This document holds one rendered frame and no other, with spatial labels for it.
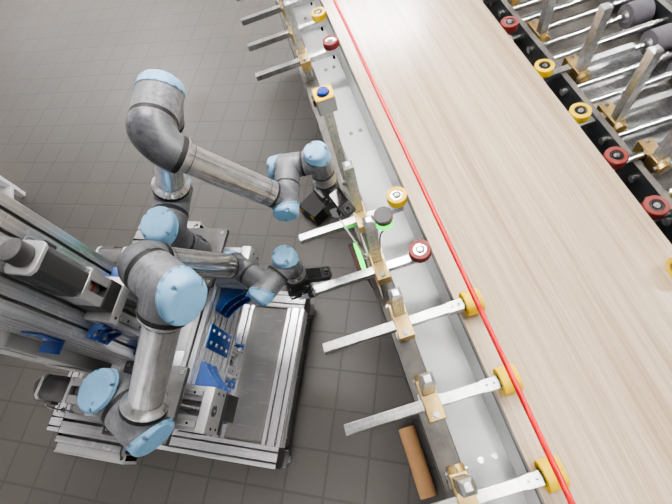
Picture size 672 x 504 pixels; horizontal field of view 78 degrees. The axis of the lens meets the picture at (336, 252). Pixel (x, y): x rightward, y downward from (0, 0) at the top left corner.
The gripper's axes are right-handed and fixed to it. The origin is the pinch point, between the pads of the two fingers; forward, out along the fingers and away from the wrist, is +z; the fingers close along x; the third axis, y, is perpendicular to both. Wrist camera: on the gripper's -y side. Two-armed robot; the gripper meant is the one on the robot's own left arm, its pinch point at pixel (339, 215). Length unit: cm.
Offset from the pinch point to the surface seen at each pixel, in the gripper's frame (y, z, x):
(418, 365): -54, 27, 9
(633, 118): -31, 26, -130
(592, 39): -4, -3, -122
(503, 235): -41, 8, -41
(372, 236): -18.6, -8.4, -1.7
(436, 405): -69, 0, 16
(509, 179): -25, 8, -59
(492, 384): -74, 1, -1
